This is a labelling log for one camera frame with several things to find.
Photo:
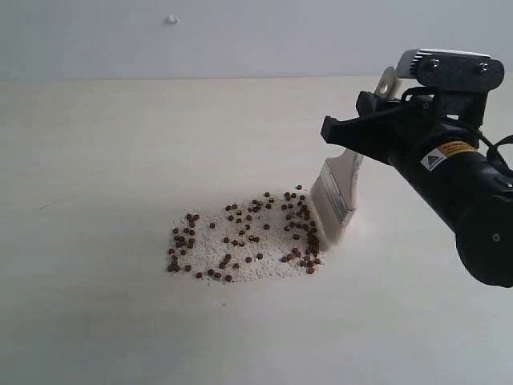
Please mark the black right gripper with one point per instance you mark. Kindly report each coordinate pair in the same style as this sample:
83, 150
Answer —
427, 119

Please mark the wide white bristle paintbrush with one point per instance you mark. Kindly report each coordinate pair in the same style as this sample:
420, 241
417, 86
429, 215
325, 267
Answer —
333, 197

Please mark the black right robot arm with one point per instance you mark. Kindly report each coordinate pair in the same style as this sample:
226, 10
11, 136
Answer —
438, 157

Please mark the brown and white granule pile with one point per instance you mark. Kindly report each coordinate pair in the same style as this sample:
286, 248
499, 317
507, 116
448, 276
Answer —
272, 235

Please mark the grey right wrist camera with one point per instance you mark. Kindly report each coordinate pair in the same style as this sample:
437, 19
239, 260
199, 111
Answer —
450, 70

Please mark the small white wall lump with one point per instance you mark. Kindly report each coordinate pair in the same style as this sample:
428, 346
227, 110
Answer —
171, 20

